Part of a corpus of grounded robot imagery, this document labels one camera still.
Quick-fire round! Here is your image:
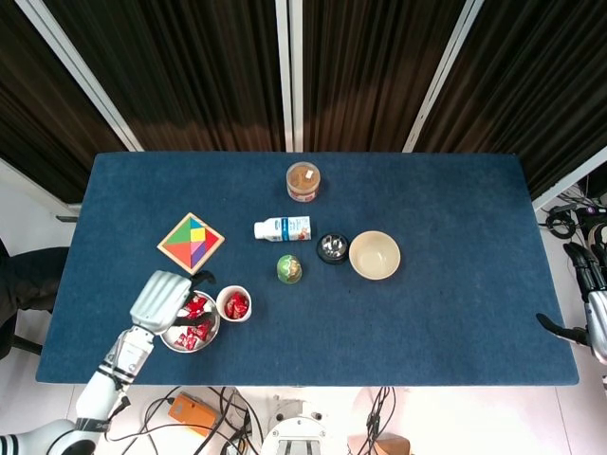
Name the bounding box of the white frame post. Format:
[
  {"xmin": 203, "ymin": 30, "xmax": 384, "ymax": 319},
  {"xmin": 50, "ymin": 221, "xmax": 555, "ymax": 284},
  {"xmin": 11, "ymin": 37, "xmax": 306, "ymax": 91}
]
[
  {"xmin": 13, "ymin": 0, "xmax": 144, "ymax": 153},
  {"xmin": 274, "ymin": 0, "xmax": 304, "ymax": 153},
  {"xmin": 402, "ymin": 0, "xmax": 486, "ymax": 154},
  {"xmin": 530, "ymin": 145, "xmax": 607, "ymax": 212}
]

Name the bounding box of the colourful wooden tangram puzzle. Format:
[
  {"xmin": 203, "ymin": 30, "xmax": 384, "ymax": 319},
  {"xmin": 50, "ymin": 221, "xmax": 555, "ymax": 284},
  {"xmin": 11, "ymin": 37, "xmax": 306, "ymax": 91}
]
[{"xmin": 156, "ymin": 211, "xmax": 227, "ymax": 276}]

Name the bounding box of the white milk drink bottle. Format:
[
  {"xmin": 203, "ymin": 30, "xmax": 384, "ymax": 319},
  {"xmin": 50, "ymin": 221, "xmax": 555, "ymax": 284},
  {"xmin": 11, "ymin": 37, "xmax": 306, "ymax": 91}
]
[{"xmin": 253, "ymin": 215, "xmax": 313, "ymax": 244}]

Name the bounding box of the blue felt table cloth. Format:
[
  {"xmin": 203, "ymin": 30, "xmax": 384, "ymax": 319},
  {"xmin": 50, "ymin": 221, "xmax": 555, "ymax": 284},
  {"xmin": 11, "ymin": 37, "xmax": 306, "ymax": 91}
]
[{"xmin": 35, "ymin": 151, "xmax": 580, "ymax": 388}]

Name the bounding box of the beige bowl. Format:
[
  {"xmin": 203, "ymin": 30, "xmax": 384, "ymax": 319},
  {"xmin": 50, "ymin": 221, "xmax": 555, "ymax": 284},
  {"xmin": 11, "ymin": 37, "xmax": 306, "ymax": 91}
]
[{"xmin": 348, "ymin": 229, "xmax": 402, "ymax": 281}]

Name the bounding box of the black coiled cable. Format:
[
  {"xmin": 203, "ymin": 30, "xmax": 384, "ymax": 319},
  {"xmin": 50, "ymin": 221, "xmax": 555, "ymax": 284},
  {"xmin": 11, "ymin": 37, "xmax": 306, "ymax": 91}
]
[{"xmin": 544, "ymin": 206, "xmax": 579, "ymax": 240}]

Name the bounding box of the clear plastic snack jar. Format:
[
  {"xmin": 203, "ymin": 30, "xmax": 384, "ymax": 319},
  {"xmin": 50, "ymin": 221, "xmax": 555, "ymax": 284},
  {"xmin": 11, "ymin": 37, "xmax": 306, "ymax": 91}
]
[{"xmin": 285, "ymin": 160, "xmax": 322, "ymax": 204}]

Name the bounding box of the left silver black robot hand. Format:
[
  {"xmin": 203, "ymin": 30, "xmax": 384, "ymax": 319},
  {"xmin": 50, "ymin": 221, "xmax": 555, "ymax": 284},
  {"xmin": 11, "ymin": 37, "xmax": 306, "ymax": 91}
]
[{"xmin": 129, "ymin": 268, "xmax": 219, "ymax": 337}]

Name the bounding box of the black cable bundle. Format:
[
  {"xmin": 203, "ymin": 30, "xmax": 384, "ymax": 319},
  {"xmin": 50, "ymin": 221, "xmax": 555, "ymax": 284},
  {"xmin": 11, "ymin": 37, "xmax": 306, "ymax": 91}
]
[
  {"xmin": 123, "ymin": 386, "xmax": 267, "ymax": 455},
  {"xmin": 364, "ymin": 386, "xmax": 397, "ymax": 455}
]

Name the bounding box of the orange box device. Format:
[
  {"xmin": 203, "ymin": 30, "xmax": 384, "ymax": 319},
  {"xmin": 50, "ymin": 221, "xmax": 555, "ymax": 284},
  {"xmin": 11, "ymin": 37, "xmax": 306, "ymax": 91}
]
[{"xmin": 168, "ymin": 392, "xmax": 219, "ymax": 437}]

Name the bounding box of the brown rounded object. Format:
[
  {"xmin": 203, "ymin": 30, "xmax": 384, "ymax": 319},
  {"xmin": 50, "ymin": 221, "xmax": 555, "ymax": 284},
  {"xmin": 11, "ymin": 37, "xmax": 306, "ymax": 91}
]
[{"xmin": 348, "ymin": 430, "xmax": 412, "ymax": 455}]

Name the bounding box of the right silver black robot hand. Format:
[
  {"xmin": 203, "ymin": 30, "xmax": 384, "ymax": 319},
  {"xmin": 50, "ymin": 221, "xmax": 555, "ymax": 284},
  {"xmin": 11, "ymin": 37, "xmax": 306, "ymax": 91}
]
[{"xmin": 535, "ymin": 242, "xmax": 607, "ymax": 366}]

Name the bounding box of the chrome call bell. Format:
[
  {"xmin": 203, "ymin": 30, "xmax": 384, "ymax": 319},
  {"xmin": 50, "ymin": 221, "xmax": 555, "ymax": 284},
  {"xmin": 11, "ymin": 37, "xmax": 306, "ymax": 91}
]
[{"xmin": 316, "ymin": 231, "xmax": 351, "ymax": 265}]

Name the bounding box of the silver metal plate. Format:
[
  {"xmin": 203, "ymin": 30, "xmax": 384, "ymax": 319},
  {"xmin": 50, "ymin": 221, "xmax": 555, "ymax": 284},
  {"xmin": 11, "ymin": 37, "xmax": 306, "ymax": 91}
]
[{"xmin": 160, "ymin": 291, "xmax": 222, "ymax": 353}]

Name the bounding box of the dark brown curtain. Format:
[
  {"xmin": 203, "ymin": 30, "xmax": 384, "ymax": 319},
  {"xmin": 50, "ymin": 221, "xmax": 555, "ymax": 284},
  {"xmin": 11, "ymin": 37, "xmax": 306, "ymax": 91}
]
[
  {"xmin": 0, "ymin": 0, "xmax": 128, "ymax": 205},
  {"xmin": 45, "ymin": 0, "xmax": 286, "ymax": 153},
  {"xmin": 415, "ymin": 0, "xmax": 607, "ymax": 201},
  {"xmin": 302, "ymin": 0, "xmax": 471, "ymax": 153}
]

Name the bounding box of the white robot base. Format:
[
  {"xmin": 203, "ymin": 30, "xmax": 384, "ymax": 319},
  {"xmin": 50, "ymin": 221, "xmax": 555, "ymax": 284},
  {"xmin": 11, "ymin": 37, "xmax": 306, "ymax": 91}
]
[{"xmin": 260, "ymin": 395, "xmax": 333, "ymax": 455}]

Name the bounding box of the white paper cup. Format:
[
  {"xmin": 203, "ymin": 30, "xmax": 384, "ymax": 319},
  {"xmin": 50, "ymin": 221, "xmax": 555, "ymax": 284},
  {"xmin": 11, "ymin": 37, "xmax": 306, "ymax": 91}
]
[{"xmin": 215, "ymin": 283, "xmax": 252, "ymax": 323}]

